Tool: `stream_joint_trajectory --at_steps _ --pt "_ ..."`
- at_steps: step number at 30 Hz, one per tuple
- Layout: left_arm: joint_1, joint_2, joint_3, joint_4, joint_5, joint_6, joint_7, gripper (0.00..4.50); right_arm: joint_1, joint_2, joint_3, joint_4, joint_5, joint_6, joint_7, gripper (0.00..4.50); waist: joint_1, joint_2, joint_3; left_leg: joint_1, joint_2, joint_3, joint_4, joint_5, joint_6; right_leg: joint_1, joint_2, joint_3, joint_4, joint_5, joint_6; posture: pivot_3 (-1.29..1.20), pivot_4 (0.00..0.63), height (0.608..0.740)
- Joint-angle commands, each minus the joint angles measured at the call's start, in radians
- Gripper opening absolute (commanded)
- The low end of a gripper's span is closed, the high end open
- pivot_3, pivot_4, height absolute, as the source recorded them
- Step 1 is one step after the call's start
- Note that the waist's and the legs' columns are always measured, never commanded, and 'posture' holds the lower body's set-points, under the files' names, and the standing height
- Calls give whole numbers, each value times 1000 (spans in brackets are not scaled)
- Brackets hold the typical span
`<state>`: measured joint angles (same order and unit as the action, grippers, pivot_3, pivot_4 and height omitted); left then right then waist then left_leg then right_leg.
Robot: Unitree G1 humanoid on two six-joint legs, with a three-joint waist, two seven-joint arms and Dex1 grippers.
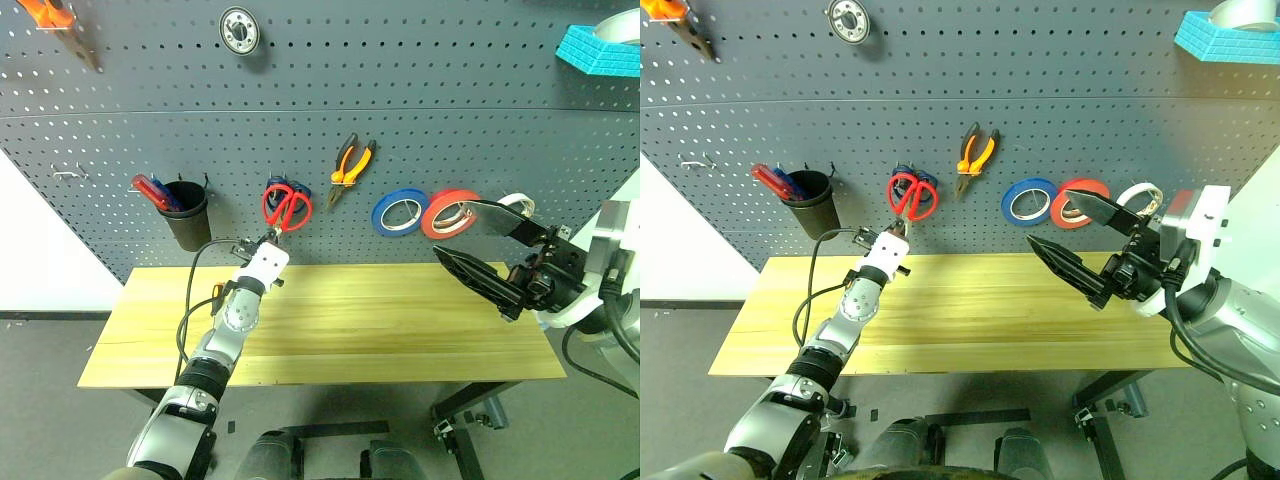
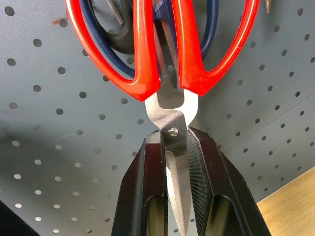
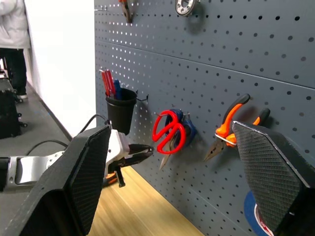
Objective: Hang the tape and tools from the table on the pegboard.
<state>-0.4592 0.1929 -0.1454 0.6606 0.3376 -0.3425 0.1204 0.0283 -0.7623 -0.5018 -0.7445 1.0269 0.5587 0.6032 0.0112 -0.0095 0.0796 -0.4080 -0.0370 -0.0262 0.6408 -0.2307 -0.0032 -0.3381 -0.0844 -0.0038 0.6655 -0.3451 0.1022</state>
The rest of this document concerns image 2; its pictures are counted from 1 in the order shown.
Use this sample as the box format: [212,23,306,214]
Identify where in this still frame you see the silver scissors hook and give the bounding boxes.
[105,0,125,26]

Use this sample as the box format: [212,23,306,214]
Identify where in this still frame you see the red handled scissors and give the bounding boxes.
[64,0,261,236]

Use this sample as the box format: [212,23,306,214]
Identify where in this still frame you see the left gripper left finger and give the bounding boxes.
[110,129,170,236]

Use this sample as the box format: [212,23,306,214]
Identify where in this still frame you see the grey perforated metal pegboard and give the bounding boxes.
[0,0,315,236]

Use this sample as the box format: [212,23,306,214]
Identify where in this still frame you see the blue handled scissors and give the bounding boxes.
[78,0,220,94]

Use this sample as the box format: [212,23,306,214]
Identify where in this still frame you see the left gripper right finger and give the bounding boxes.
[185,127,272,236]

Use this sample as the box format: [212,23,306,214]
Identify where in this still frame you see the orange black needle-nose pliers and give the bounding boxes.
[262,0,273,15]

